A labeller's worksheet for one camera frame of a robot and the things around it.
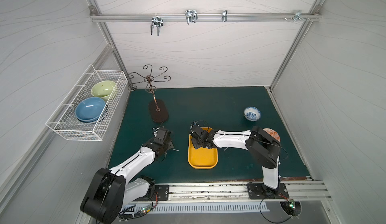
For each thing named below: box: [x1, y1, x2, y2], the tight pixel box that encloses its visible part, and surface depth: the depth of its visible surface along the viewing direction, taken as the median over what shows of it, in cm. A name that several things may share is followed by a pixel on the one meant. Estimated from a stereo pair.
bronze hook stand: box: [127, 64, 172, 124], surface depth 97 cm
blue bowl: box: [74, 96, 106, 124], surface depth 64 cm
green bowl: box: [90, 80, 117, 101], surface depth 73 cm
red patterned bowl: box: [262, 128, 281, 143], surface depth 93 cm
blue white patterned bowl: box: [243, 105, 262, 122], surface depth 104 cm
